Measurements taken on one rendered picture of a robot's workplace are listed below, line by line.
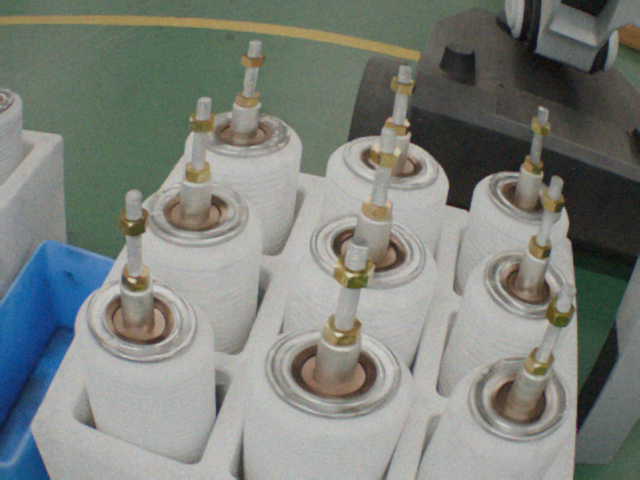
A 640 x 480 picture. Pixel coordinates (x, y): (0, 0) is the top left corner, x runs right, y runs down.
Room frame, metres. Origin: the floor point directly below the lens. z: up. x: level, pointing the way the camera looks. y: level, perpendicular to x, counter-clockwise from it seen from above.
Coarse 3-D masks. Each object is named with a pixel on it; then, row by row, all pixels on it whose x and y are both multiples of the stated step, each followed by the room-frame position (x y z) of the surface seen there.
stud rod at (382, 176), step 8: (384, 128) 0.44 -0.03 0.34; (384, 136) 0.43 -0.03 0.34; (392, 136) 0.43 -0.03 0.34; (384, 144) 0.43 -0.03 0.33; (392, 144) 0.43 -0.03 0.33; (392, 152) 0.43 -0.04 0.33; (376, 168) 0.44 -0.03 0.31; (384, 168) 0.43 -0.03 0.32; (376, 176) 0.44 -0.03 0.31; (384, 176) 0.43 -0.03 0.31; (376, 184) 0.43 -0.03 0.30; (384, 184) 0.43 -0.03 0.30; (376, 192) 0.43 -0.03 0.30; (384, 192) 0.43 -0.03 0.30; (376, 200) 0.43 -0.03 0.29; (384, 200) 0.43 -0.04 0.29
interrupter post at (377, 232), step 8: (360, 208) 0.44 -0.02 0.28; (360, 216) 0.43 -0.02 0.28; (392, 216) 0.44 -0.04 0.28; (360, 224) 0.43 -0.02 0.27; (368, 224) 0.43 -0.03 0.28; (376, 224) 0.43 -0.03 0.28; (384, 224) 0.43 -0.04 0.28; (360, 232) 0.43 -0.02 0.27; (368, 232) 0.43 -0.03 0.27; (376, 232) 0.43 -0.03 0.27; (384, 232) 0.43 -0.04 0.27; (368, 240) 0.43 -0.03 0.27; (376, 240) 0.43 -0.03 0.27; (384, 240) 0.43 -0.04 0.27; (376, 248) 0.43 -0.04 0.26; (384, 248) 0.43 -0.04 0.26; (368, 256) 0.43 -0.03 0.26; (376, 256) 0.43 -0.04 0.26; (384, 256) 0.43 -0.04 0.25
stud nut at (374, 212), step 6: (366, 198) 0.44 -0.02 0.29; (366, 204) 0.43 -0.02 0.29; (372, 204) 0.43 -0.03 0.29; (390, 204) 0.44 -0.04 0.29; (366, 210) 0.43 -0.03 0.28; (372, 210) 0.43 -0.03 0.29; (378, 210) 0.43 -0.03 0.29; (384, 210) 0.43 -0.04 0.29; (390, 210) 0.44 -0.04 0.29; (372, 216) 0.43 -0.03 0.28; (378, 216) 0.43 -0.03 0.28; (384, 216) 0.43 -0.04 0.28
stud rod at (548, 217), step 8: (552, 184) 0.42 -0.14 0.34; (560, 184) 0.42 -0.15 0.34; (552, 192) 0.42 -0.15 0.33; (560, 192) 0.42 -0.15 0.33; (544, 208) 0.43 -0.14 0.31; (544, 216) 0.42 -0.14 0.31; (552, 216) 0.42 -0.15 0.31; (544, 224) 0.42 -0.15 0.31; (552, 224) 0.42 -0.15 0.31; (544, 232) 0.42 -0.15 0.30; (536, 240) 0.42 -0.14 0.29; (544, 240) 0.42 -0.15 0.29
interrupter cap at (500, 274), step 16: (496, 256) 0.45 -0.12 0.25; (512, 256) 0.45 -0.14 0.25; (496, 272) 0.43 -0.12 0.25; (512, 272) 0.44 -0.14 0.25; (560, 272) 0.44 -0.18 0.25; (496, 288) 0.41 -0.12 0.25; (512, 288) 0.42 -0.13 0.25; (544, 288) 0.42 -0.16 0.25; (560, 288) 0.42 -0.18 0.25; (496, 304) 0.40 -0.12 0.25; (512, 304) 0.40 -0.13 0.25; (528, 304) 0.40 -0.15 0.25; (544, 304) 0.40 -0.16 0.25
